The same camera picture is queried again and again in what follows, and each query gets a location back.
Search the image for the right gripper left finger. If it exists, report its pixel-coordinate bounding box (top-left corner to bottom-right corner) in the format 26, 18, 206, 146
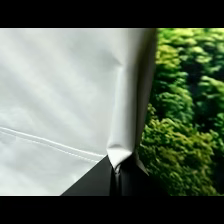
60, 154, 118, 197

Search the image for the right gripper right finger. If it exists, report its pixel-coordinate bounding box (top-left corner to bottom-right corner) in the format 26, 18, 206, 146
117, 156, 158, 197

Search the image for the white garment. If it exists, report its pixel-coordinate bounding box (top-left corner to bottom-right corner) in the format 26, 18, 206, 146
0, 27, 158, 197

